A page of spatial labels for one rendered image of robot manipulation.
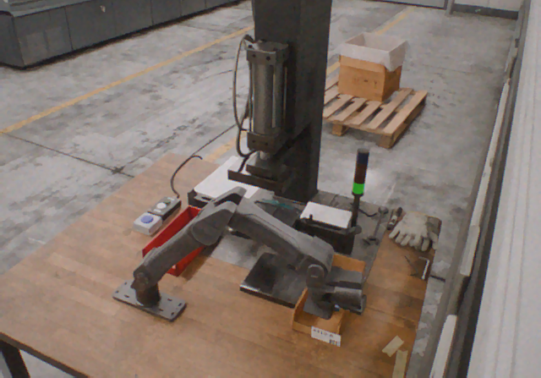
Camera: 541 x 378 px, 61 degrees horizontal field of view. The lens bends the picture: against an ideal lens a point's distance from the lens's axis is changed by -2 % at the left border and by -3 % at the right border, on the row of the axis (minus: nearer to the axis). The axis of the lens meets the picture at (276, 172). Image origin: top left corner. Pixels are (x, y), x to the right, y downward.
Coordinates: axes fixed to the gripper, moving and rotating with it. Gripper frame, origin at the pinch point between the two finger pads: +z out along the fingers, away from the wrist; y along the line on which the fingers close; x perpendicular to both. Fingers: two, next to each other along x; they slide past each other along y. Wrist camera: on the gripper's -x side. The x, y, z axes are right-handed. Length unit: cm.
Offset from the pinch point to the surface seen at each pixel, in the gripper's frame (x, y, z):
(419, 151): 2, 196, 229
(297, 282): 10.0, 4.4, 4.7
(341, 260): 0.7, 14.8, 6.6
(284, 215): 22.5, 24.0, 9.3
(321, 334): -2.0, -8.0, -3.2
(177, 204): 61, 19, 13
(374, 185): 25, 135, 193
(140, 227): 64, 5, 6
